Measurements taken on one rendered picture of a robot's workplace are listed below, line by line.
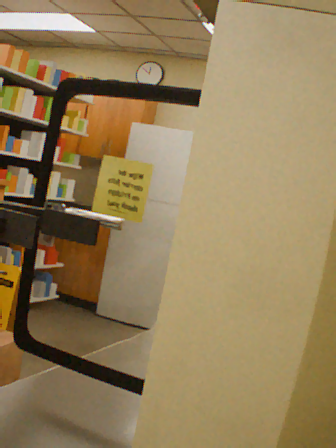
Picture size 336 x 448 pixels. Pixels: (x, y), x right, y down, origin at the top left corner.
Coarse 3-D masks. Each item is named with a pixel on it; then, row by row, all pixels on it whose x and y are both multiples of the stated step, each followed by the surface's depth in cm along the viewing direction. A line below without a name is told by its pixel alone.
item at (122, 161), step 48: (96, 96) 84; (96, 144) 84; (144, 144) 81; (48, 192) 87; (96, 192) 83; (144, 192) 80; (144, 240) 80; (48, 288) 86; (96, 288) 83; (144, 288) 80; (48, 336) 86; (96, 336) 83; (144, 336) 80
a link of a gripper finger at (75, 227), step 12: (48, 216) 71; (60, 216) 71; (72, 216) 70; (48, 228) 71; (60, 228) 71; (72, 228) 70; (84, 228) 70; (96, 228) 70; (72, 240) 70; (84, 240) 70; (96, 240) 70
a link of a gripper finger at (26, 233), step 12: (0, 216) 58; (12, 216) 57; (24, 216) 57; (12, 228) 57; (24, 228) 57; (36, 228) 57; (0, 240) 58; (12, 240) 57; (24, 240) 57; (36, 240) 57
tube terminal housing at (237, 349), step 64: (256, 0) 43; (320, 0) 42; (256, 64) 43; (320, 64) 42; (256, 128) 43; (320, 128) 42; (192, 192) 45; (256, 192) 43; (320, 192) 42; (192, 256) 45; (256, 256) 43; (320, 256) 42; (192, 320) 45; (256, 320) 43; (320, 320) 42; (192, 384) 45; (256, 384) 43; (320, 384) 44
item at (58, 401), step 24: (24, 384) 87; (48, 384) 90; (72, 384) 93; (96, 384) 96; (0, 408) 75; (24, 408) 78; (48, 408) 80; (72, 408) 82; (96, 408) 84; (120, 408) 87; (0, 432) 68; (24, 432) 70; (48, 432) 72; (72, 432) 74; (96, 432) 75; (120, 432) 77
